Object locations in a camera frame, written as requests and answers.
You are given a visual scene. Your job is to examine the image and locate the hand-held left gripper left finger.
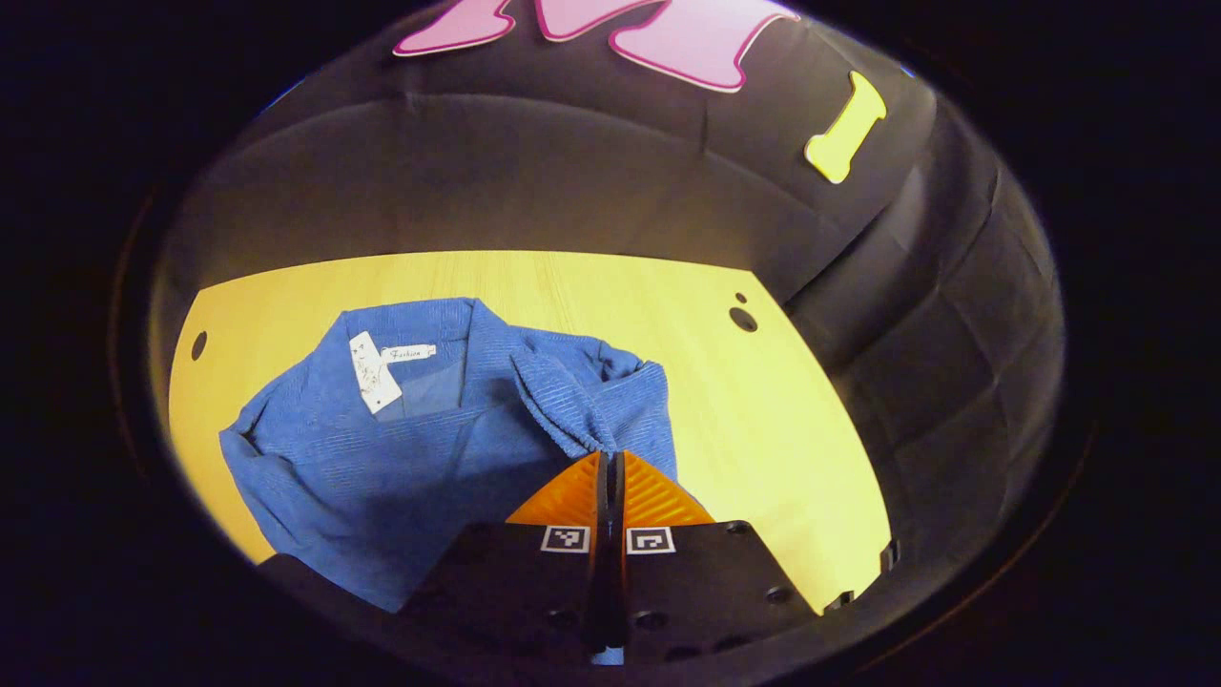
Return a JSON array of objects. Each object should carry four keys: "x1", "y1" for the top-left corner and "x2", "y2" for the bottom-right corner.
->
[{"x1": 401, "y1": 450, "x2": 611, "y2": 666}]

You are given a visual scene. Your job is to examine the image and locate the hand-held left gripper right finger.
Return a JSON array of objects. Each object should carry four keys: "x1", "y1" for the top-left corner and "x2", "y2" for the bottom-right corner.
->
[{"x1": 610, "y1": 450, "x2": 823, "y2": 666}]

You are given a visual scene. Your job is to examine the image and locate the blue button-up shirt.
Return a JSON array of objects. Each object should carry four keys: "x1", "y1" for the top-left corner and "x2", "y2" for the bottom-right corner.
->
[{"x1": 219, "y1": 297, "x2": 680, "y2": 614}]

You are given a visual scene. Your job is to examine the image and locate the black backdrop cloth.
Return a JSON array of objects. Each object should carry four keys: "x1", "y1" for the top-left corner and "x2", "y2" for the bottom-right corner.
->
[{"x1": 148, "y1": 0, "x2": 1067, "y2": 631}]

